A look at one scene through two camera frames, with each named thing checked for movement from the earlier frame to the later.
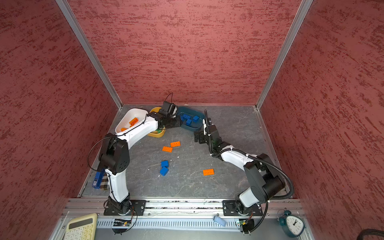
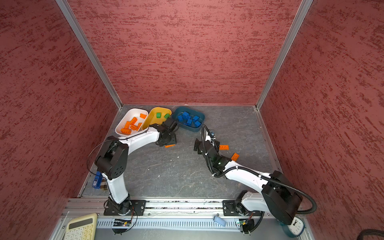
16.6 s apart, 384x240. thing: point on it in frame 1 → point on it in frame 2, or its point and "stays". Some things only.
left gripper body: (173, 121) → (170, 139)
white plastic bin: (130, 118) stays
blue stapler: (97, 178) stays
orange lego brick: (133, 121) stays
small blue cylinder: (219, 220) stays
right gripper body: (203, 138) → (197, 144)
